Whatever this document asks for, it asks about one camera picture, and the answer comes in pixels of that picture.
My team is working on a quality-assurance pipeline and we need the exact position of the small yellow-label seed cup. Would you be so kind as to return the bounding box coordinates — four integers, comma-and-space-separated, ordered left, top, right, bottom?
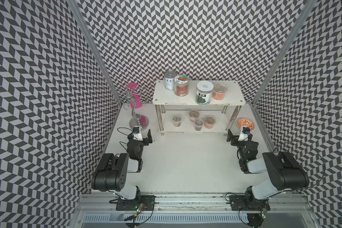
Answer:
173, 115, 182, 127

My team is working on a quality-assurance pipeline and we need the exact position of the small black-red seed cup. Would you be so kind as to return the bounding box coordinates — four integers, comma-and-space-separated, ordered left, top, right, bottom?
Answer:
193, 118, 204, 131

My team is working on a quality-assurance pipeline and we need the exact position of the large orange seed tub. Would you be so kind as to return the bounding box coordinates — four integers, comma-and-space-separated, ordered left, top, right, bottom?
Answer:
212, 84, 228, 100

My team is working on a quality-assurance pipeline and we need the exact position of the tomato-lid seed jar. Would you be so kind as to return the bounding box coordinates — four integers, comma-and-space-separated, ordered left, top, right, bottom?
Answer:
173, 75, 190, 97

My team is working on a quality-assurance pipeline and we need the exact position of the silver pull-tab tin can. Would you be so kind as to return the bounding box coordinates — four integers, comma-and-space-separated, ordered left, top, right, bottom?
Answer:
164, 70, 178, 90

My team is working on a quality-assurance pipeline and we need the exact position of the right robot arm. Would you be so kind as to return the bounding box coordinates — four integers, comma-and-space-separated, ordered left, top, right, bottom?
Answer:
227, 127, 310, 204

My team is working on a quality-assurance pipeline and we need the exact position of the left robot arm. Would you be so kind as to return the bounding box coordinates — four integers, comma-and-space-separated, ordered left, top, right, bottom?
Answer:
91, 127, 153, 203

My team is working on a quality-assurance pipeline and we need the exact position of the white two-tier shelf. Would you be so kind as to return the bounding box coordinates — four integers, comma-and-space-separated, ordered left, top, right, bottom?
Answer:
153, 80, 246, 135

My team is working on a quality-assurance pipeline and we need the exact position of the small orange back seed cup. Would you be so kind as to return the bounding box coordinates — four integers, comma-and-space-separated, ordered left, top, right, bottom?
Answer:
189, 110, 200, 122

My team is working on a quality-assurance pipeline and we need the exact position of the clear wine glass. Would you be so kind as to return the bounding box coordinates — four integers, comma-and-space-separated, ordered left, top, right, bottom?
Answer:
123, 91, 133, 110

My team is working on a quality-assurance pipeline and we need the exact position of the pink plastic wine glass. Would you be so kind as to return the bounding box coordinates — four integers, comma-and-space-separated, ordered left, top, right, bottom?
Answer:
126, 83, 142, 109

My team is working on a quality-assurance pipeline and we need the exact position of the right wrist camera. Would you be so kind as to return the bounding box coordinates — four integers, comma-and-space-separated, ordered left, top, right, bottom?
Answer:
238, 126, 250, 142

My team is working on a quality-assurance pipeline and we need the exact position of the left camera cable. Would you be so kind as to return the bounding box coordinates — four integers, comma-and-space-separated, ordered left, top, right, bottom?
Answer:
116, 127, 135, 152

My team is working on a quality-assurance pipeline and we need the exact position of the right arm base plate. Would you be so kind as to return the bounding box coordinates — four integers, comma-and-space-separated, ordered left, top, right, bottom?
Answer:
228, 195, 271, 211

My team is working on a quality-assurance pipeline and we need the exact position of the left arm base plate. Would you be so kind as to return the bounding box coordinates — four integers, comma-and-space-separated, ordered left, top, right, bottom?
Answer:
116, 195, 156, 211

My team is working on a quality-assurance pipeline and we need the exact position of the aluminium front rail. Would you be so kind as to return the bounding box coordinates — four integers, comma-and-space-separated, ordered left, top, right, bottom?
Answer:
74, 192, 318, 227

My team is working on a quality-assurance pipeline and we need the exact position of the left corner aluminium post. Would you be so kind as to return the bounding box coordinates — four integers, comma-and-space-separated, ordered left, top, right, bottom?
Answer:
66, 0, 122, 104

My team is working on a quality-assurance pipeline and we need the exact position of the corner aluminium post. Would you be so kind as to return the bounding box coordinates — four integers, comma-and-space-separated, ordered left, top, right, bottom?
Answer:
66, 0, 122, 104
251, 0, 318, 105

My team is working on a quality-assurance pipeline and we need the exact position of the right corner aluminium post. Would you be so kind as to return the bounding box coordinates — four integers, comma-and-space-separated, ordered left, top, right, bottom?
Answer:
251, 0, 318, 105

